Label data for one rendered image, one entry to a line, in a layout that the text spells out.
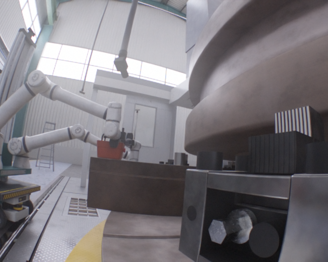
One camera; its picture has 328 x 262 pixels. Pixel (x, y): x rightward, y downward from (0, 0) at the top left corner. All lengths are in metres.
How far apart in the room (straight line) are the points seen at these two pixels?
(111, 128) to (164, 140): 3.71
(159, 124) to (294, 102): 4.23
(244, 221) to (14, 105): 1.33
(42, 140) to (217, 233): 1.59
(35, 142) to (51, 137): 0.16
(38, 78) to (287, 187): 1.29
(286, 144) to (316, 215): 0.17
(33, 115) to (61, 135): 13.75
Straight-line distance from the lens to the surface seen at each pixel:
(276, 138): 0.40
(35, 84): 1.29
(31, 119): 15.43
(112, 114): 1.14
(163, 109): 4.87
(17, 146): 1.80
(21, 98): 1.34
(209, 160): 0.43
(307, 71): 0.72
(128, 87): 4.55
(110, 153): 1.39
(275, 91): 0.76
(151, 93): 4.69
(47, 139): 1.76
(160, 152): 4.68
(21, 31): 2.12
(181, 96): 4.34
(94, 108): 1.30
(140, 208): 1.39
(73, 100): 1.35
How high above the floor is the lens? 0.68
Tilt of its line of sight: 10 degrees up
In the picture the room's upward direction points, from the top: 5 degrees clockwise
